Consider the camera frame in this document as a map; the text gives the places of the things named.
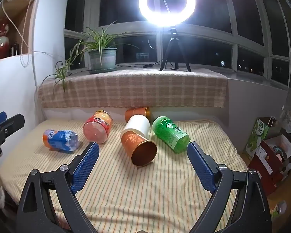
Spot black power cable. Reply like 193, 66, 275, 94
115, 59, 164, 69

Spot checked beige cloth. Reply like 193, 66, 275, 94
37, 68, 229, 109

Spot green plant pot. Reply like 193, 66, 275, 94
88, 48, 118, 71

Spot small orange cup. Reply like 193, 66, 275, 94
125, 106, 151, 123

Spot blue label plastic bottle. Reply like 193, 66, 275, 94
43, 129, 79, 154

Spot white cable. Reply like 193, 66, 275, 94
1, 0, 32, 68

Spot white cup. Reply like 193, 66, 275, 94
124, 115, 151, 137

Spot red label plastic jar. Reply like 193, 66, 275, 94
83, 110, 113, 144

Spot window frame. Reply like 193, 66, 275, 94
64, 0, 291, 86

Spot spider plant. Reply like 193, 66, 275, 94
42, 21, 140, 93

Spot black tripod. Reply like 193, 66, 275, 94
159, 27, 192, 72

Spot plant pot saucer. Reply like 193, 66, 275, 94
88, 64, 118, 75

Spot green plastic bottle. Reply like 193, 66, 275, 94
152, 116, 191, 154

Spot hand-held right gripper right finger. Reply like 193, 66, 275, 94
187, 141, 273, 233

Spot striped yellow bed sheet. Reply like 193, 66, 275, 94
0, 119, 248, 233

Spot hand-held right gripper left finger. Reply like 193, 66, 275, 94
16, 141, 100, 233

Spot white ring light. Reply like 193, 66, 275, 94
139, 0, 196, 29

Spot red cardboard box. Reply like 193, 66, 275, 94
247, 136, 291, 196

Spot large orange cup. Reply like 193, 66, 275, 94
121, 129, 158, 167

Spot wooden shelf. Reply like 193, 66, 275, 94
0, 0, 43, 62

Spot green paper bag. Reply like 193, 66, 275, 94
244, 117, 277, 161

